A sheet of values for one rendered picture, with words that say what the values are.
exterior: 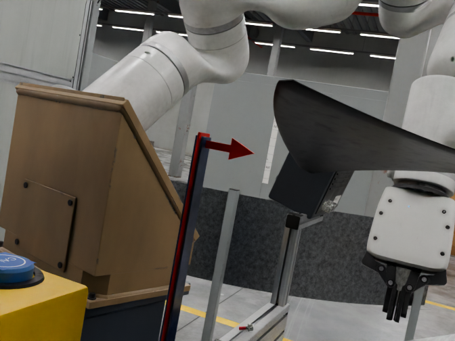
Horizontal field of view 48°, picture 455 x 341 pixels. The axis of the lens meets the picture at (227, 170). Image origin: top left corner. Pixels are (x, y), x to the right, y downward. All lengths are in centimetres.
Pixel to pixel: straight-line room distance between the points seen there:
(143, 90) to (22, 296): 56
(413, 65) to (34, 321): 456
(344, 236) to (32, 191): 168
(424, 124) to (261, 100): 608
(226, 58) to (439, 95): 45
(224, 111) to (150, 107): 608
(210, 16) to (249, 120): 584
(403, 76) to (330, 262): 274
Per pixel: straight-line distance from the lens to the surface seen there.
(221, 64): 101
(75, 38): 259
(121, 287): 76
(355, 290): 241
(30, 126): 87
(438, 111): 73
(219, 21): 99
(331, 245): 229
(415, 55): 480
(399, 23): 112
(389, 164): 55
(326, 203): 114
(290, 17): 103
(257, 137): 674
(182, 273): 59
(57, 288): 37
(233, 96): 691
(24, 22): 236
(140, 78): 87
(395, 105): 473
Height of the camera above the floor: 119
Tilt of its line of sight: 4 degrees down
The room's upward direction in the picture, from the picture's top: 10 degrees clockwise
